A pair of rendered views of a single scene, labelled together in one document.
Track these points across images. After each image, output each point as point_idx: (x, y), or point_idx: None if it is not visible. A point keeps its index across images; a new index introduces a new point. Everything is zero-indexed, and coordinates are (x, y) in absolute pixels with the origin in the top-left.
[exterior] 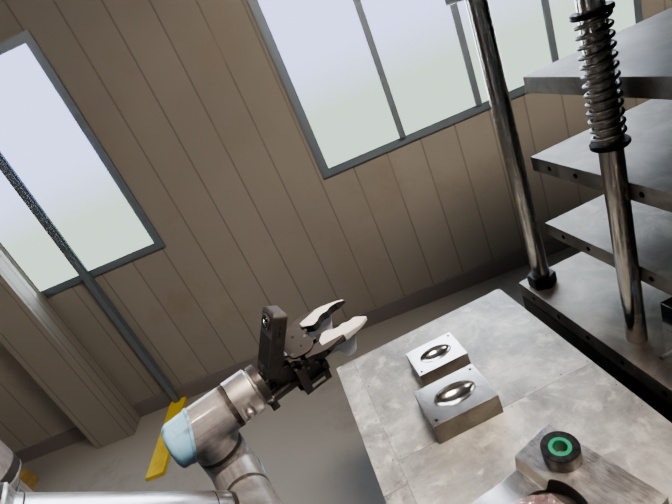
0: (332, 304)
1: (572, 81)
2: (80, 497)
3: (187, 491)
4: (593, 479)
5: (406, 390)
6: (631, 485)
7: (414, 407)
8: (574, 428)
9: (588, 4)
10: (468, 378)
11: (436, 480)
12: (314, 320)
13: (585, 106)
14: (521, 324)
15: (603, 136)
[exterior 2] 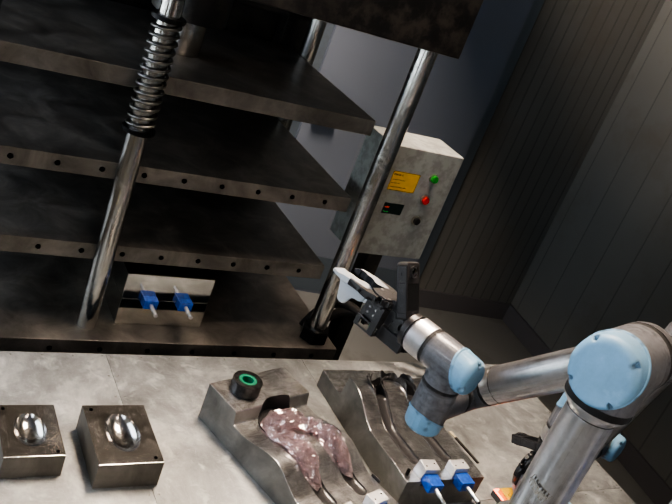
0: (346, 270)
1: (82, 62)
2: (565, 349)
3: (504, 366)
4: (266, 386)
5: (47, 494)
6: (273, 374)
7: (86, 493)
8: (176, 396)
9: (180, 14)
10: (105, 415)
11: (201, 500)
12: (363, 281)
13: (146, 95)
14: (5, 364)
15: (148, 123)
